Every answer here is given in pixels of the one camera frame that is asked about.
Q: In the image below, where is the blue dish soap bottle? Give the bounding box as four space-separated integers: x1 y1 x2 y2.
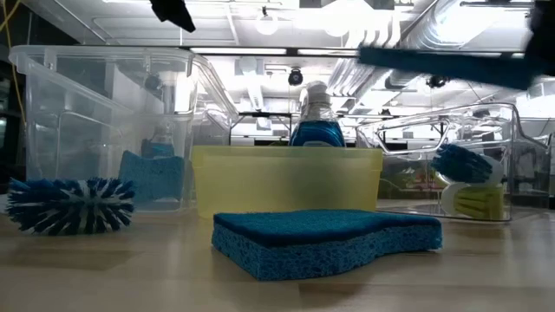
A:
140 123 177 158
288 80 347 148

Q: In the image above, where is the yellow-green dish brush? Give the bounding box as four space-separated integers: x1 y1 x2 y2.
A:
439 181 506 221

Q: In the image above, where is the blue and white dish brush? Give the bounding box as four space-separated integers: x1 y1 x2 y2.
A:
4 176 139 237

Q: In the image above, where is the white LED light strip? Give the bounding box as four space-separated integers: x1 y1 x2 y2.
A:
190 47 287 55
297 49 360 56

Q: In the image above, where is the round globe ceiling lamp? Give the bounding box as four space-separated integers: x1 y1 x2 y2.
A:
254 6 279 36

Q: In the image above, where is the tall clear plastic tub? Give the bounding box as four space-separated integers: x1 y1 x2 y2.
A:
8 44 239 214

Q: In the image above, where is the yellow plastic tub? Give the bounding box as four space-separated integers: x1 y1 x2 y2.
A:
190 145 385 220

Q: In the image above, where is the clear acrylic handled bin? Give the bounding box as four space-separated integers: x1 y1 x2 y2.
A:
355 102 552 223

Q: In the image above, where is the black overhead frame bar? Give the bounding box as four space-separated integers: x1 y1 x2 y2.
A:
77 44 528 60

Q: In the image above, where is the distant black workbench frame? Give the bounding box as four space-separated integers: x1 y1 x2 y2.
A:
229 111 296 143

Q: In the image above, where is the yellow cable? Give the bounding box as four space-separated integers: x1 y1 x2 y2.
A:
0 0 27 127

